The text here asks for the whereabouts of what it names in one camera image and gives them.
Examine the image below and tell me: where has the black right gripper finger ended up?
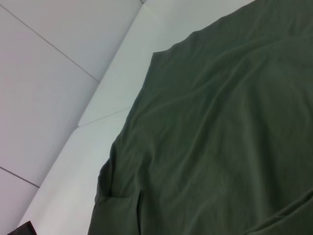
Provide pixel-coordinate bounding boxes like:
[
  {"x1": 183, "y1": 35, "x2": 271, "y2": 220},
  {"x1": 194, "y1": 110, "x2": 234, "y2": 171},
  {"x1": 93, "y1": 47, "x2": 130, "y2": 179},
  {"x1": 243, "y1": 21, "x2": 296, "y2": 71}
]
[{"x1": 7, "y1": 221, "x2": 38, "y2": 235}]

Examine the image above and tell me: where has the dark green printed T-shirt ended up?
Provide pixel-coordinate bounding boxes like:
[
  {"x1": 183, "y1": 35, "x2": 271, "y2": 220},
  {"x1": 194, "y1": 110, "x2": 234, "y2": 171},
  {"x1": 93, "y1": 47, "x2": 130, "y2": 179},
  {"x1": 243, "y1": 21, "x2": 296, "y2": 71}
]
[{"x1": 87, "y1": 0, "x2": 313, "y2": 235}]

